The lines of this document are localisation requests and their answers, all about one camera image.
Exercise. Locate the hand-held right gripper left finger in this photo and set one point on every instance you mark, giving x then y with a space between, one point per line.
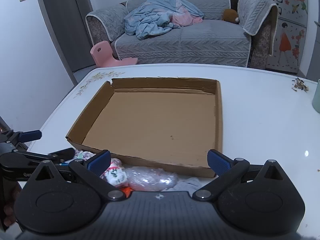
100 161

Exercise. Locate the brown cardboard box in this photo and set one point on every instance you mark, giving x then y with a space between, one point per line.
150 125

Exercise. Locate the white patterned sock roll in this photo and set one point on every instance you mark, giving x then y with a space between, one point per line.
116 173

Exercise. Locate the pink child chair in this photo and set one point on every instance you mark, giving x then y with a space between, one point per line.
105 55

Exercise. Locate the light blue pink blanket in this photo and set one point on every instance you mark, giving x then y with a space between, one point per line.
155 15

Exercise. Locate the grey quilted sofa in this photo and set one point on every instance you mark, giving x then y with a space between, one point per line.
187 42

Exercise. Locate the person's left hand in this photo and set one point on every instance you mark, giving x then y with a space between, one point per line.
9 216

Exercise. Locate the grey white sock bundle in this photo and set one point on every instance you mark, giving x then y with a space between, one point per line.
192 185

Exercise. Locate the brown plush toy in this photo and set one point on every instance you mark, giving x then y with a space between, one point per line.
230 16

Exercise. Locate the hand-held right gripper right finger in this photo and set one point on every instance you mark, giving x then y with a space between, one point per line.
220 163

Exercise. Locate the grey door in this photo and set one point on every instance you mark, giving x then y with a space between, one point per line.
67 30

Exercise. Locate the clear plastic wrapped sock bundle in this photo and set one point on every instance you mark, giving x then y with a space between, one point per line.
150 180

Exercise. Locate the green cup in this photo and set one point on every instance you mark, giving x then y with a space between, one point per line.
316 97

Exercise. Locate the orange plastic wrapped bundle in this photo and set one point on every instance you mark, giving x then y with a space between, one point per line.
127 192

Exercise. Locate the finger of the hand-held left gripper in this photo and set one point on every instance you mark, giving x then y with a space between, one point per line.
62 153
30 135

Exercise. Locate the floral patterned sock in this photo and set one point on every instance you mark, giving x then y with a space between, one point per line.
83 155

